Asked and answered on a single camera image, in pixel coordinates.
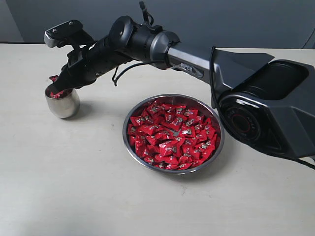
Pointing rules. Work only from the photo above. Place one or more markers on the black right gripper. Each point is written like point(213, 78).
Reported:
point(85, 66)

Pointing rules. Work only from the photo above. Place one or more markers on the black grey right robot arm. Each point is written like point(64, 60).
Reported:
point(265, 103)

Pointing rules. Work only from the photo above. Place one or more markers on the stainless steel cup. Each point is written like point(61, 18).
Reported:
point(65, 107)

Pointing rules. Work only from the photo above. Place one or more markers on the pile of red wrapped candies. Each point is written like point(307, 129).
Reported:
point(172, 133)

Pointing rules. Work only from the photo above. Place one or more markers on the round steel bowl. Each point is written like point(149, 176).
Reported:
point(219, 147)

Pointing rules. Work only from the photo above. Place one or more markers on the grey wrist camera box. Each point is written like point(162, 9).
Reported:
point(67, 33)

